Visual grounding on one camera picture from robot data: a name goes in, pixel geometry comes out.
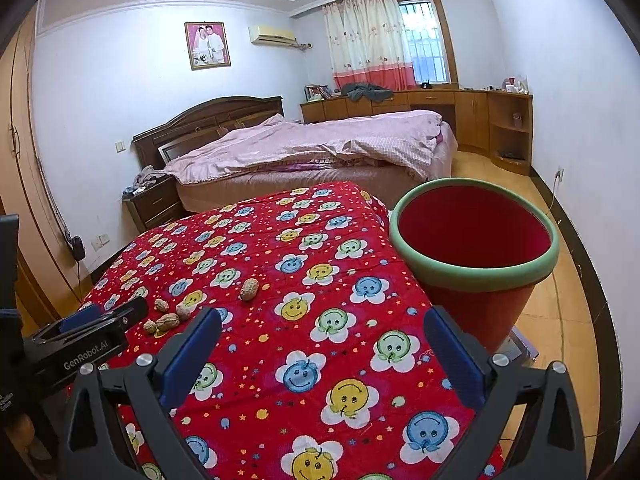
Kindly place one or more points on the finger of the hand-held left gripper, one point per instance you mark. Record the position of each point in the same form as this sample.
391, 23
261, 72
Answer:
132, 309
80, 317

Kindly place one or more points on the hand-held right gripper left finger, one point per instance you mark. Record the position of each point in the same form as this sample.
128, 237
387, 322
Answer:
192, 350

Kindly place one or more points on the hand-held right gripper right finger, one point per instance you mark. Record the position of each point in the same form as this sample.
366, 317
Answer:
452, 352

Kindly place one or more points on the red bin with green rim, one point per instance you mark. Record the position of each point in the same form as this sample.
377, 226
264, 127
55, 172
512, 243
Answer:
470, 240

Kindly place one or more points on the grey metal stand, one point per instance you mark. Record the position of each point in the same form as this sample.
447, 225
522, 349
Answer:
521, 346

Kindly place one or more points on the black charger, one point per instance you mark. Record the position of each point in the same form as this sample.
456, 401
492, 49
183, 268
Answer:
76, 247

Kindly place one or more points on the dark wooden nightstand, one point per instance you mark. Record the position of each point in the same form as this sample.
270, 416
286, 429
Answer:
155, 205

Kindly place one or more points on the crumpled pale clothes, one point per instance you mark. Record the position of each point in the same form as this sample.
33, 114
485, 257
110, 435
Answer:
149, 176

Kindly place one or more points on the red smiley flower blanket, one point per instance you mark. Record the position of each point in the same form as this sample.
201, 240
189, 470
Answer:
310, 270

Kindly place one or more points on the wooden wardrobe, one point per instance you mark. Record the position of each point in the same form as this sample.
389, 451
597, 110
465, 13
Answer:
30, 160

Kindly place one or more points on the white socket with plug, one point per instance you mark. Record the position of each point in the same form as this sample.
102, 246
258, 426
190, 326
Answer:
559, 174

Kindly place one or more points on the dark wooden bed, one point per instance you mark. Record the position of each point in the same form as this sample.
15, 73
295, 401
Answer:
210, 115

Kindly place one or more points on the pink quilt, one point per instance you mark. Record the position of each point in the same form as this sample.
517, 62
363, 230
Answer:
310, 140

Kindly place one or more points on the clear glass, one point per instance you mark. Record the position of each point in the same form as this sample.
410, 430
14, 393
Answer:
516, 120

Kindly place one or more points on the long wooden desk cabinet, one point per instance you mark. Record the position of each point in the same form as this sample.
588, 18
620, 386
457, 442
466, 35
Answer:
430, 101

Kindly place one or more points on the wooden corner shelf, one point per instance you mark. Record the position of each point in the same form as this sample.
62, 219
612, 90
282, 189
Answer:
507, 105

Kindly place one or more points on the white and pink jars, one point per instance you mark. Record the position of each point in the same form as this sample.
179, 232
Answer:
516, 86

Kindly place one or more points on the grey crumpled clothes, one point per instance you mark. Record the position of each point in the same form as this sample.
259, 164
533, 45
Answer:
367, 92

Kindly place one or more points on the row of books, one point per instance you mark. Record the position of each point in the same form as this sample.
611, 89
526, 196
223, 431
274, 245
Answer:
316, 93

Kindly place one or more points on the barred window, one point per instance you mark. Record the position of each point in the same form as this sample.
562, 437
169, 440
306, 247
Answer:
430, 40

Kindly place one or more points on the cream and red curtain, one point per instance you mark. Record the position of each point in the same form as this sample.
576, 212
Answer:
365, 40

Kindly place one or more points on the white wall socket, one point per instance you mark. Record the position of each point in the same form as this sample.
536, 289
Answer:
100, 242

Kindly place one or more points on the framed wall photo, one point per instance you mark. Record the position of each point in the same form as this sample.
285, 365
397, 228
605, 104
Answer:
207, 46

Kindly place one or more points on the wall air conditioner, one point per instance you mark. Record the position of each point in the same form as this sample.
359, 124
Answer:
271, 36

